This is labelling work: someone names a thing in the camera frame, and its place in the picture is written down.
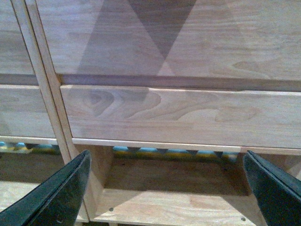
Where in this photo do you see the right wooden shelf unit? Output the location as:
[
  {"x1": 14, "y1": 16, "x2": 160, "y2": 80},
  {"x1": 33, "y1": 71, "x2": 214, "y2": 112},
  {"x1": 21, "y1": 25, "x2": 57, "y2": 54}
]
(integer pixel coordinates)
[{"x1": 25, "y1": 0, "x2": 301, "y2": 226}]

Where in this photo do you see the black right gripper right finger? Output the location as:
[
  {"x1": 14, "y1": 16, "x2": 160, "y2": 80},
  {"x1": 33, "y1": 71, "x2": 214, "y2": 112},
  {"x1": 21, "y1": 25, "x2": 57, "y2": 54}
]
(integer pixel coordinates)
[{"x1": 243, "y1": 151, "x2": 301, "y2": 226}]

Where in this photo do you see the unit wooden drawer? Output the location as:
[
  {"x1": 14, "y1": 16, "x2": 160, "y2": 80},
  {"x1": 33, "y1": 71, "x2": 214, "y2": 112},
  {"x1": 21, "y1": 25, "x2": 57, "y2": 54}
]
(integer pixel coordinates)
[
  {"x1": 0, "y1": 85, "x2": 55, "y2": 138},
  {"x1": 61, "y1": 85, "x2": 301, "y2": 149}
]

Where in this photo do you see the left wooden shelf unit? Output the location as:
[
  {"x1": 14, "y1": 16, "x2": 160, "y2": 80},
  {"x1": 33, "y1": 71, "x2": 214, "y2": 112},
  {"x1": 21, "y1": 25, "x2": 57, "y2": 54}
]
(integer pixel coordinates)
[{"x1": 0, "y1": 0, "x2": 71, "y2": 210}]

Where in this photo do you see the wooden shelf unit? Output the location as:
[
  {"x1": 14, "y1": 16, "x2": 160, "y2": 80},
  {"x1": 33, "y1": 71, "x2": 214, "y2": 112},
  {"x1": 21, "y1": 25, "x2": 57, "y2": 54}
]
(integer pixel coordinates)
[
  {"x1": 25, "y1": 0, "x2": 301, "y2": 226},
  {"x1": 0, "y1": 0, "x2": 71, "y2": 210}
]

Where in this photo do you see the left unit wooden drawer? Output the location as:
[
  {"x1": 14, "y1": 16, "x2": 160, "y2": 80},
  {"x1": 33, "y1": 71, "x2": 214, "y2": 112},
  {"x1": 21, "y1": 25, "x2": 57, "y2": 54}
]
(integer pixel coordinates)
[{"x1": 0, "y1": 85, "x2": 55, "y2": 138}]

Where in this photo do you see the right unit wooden drawer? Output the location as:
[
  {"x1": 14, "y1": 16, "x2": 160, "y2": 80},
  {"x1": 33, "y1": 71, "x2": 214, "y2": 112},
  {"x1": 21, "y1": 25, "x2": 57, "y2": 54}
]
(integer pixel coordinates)
[{"x1": 61, "y1": 85, "x2": 301, "y2": 149}]

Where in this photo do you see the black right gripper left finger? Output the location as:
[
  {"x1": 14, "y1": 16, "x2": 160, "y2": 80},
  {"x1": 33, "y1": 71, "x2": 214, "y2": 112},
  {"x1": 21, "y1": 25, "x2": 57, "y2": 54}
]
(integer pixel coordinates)
[{"x1": 0, "y1": 150, "x2": 91, "y2": 226}]

